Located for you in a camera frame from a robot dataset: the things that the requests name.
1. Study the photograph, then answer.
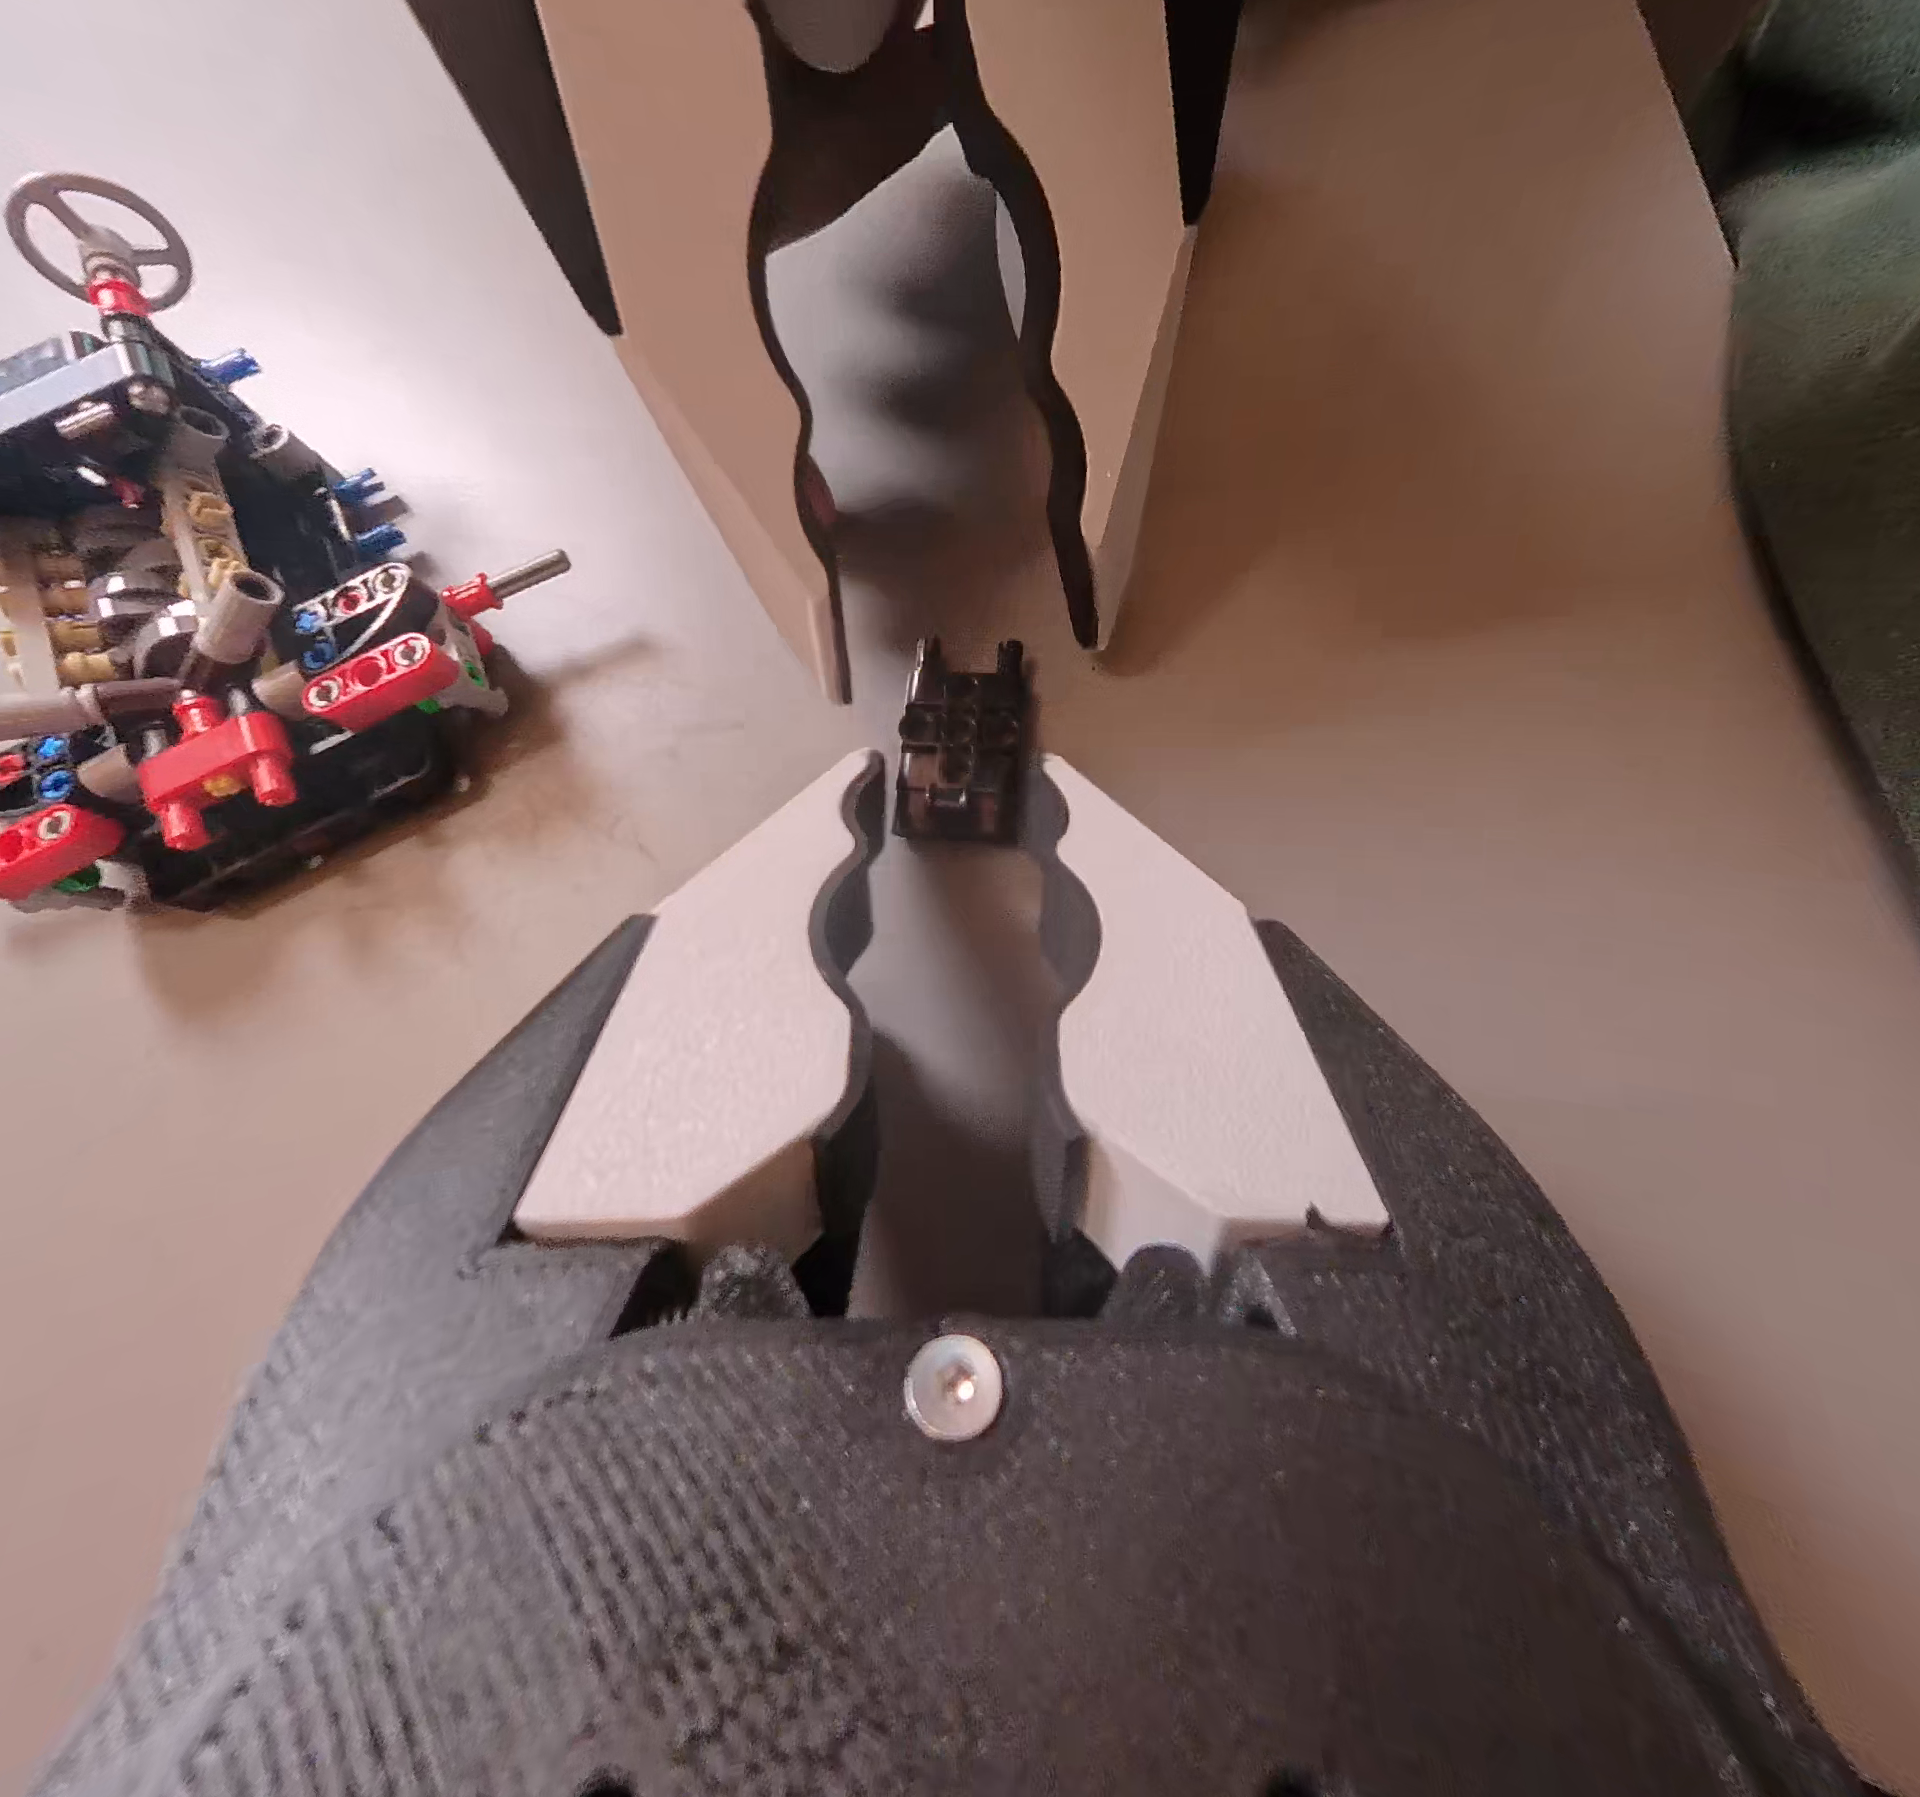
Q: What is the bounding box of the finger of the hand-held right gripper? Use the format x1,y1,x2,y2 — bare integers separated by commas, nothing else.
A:
508,0,855,707
962,0,1205,657

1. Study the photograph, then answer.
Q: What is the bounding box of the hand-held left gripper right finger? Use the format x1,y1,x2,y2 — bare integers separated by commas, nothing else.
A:
1032,754,1392,1274

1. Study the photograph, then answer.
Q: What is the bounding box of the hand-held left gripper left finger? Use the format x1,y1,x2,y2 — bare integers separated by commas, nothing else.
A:
511,749,887,1247

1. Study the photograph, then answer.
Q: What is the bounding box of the black lego beam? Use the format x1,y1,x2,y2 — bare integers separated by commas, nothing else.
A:
890,634,1040,849

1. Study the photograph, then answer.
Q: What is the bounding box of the lego car model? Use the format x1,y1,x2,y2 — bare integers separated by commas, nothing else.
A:
0,172,575,915

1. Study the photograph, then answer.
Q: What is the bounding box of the person's right hand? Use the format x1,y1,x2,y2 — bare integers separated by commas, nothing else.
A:
753,0,984,259

